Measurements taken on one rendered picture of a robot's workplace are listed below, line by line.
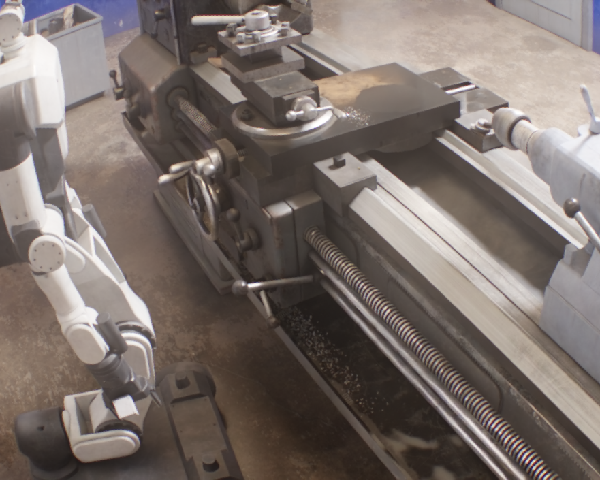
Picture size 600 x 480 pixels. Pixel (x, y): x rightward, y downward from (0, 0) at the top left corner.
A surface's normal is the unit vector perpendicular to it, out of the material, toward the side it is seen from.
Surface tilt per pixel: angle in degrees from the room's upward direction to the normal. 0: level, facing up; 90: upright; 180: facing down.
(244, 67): 0
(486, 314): 35
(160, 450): 0
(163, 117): 90
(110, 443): 90
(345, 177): 0
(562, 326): 90
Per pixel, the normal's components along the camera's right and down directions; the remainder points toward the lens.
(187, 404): -0.09, -0.82
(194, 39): 0.44, 0.47
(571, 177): -0.90, 0.25
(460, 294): -0.59, -0.48
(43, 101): 0.87, 0.13
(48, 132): 0.88, 0.31
